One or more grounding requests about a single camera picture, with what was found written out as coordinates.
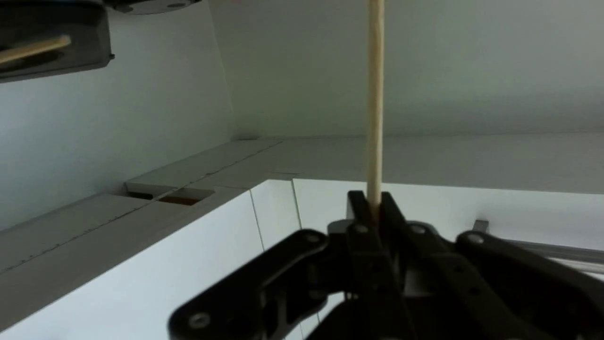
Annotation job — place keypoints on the white upper cabinets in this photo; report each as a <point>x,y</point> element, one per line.
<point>188,251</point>

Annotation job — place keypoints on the wooden chopstick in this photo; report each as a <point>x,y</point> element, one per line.
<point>375,94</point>

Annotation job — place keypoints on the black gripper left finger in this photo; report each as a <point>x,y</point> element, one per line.
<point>283,294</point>

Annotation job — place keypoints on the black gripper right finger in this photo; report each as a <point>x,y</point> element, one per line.
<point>502,283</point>

